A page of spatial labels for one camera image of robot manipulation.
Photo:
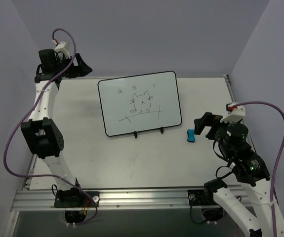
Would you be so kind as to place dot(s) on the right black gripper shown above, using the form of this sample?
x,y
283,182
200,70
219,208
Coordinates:
x,y
210,126

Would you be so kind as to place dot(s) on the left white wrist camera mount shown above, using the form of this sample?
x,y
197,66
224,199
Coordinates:
x,y
62,49

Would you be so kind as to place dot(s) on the aluminium back rail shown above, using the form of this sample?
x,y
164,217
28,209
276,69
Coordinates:
x,y
94,77

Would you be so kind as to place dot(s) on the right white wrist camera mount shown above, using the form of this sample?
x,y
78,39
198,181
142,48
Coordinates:
x,y
235,113

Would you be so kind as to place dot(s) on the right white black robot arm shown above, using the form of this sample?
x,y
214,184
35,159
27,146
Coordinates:
x,y
251,173

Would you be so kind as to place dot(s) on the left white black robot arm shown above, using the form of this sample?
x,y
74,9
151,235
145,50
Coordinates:
x,y
42,135

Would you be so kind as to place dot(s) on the blue bone-shaped eraser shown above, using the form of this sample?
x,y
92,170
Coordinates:
x,y
191,136

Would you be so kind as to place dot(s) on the aluminium rail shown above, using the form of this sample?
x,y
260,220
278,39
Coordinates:
x,y
28,181
43,200
94,77
228,84

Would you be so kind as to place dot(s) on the aluminium left side rail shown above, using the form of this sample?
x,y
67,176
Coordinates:
x,y
28,181

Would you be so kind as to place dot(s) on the aluminium front rail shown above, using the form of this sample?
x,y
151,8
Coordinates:
x,y
43,200

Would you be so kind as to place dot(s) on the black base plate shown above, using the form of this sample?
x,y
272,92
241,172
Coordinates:
x,y
198,198
73,198

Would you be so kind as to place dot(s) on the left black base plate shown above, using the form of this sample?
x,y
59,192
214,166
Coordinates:
x,y
73,198

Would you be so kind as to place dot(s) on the white whiteboard black frame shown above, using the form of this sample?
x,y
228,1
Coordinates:
x,y
140,103

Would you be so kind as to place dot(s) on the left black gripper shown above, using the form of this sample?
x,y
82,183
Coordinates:
x,y
72,66

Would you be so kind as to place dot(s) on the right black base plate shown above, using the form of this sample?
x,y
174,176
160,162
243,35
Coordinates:
x,y
198,198

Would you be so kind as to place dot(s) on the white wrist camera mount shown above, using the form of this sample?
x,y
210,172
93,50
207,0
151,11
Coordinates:
x,y
62,49
235,113

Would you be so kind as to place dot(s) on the aluminium right side rail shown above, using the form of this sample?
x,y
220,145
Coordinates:
x,y
228,84

